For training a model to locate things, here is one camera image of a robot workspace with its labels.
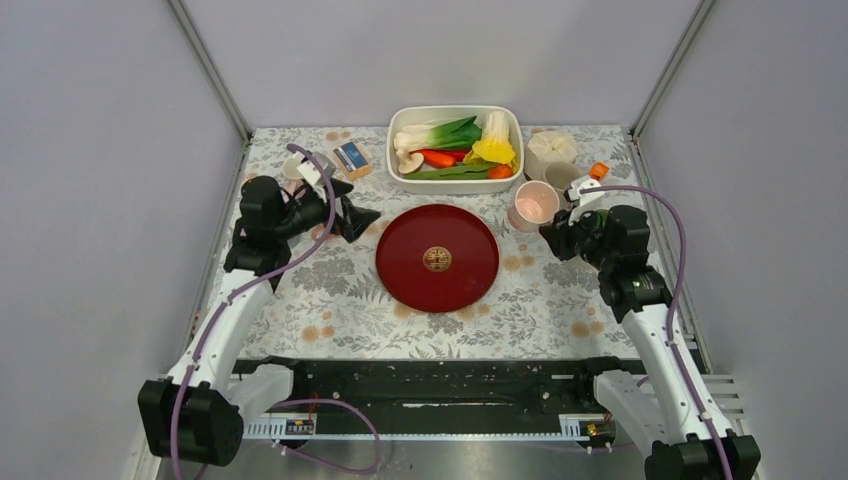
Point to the yellow sponge blue label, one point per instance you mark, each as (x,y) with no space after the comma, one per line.
(352,160)

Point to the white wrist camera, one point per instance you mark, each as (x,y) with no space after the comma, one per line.
(582,197)
(313,173)

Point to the floral tablecloth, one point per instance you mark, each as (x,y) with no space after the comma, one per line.
(333,305)

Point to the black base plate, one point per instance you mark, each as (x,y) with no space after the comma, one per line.
(431,393)

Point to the toy red chili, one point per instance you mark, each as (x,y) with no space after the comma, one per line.
(457,155)

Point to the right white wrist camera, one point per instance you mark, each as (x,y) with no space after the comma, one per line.
(582,197)

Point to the right aluminium frame post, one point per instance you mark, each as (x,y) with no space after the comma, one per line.
(669,71)

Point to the toy napa cabbage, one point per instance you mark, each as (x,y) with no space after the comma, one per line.
(494,145)

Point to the wrapped toilet paper roll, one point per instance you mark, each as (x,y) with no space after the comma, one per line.
(547,147)

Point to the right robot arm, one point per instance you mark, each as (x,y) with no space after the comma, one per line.
(679,429)

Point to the cream mug blue dragon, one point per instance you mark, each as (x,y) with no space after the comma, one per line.
(560,175)

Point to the white rectangular dish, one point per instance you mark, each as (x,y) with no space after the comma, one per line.
(440,114)

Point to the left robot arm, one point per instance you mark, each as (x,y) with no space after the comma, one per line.
(195,412)

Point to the white slotted cable duct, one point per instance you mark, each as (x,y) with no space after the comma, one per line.
(301,427)

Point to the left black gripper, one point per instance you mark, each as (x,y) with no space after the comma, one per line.
(355,219)

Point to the red round tray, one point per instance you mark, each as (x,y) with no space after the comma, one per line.
(437,258)

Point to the toy mushroom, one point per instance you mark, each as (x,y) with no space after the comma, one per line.
(409,162)

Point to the aluminium frame post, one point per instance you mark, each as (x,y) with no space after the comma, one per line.
(192,34)
(669,71)

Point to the toy bok choy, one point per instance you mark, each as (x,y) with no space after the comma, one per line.
(459,134)

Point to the left aluminium frame post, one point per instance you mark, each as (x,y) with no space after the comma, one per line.
(192,34)

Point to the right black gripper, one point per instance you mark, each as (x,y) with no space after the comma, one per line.
(558,234)

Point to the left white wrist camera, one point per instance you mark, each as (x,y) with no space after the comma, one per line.
(313,173)

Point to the pink faceted mug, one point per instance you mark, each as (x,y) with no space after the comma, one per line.
(293,178)

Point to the toy small orange carrot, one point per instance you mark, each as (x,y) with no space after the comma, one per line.
(500,171)

